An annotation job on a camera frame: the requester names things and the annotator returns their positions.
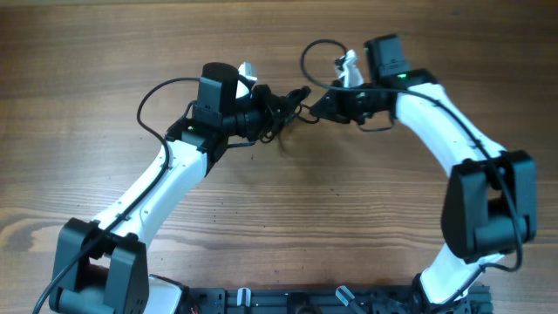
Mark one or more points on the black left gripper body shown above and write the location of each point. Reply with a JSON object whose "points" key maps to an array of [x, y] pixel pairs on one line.
{"points": [[264, 114]]}

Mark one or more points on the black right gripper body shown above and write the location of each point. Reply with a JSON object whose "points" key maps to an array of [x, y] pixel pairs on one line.
{"points": [[356, 105]]}

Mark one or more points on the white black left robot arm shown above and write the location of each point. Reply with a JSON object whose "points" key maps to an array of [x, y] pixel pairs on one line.
{"points": [[100, 265]]}

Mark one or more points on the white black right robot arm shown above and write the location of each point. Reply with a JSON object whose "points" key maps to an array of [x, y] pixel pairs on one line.
{"points": [[489, 210]]}

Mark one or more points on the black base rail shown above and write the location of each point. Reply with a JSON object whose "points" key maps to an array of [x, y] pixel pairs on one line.
{"points": [[383, 299]]}

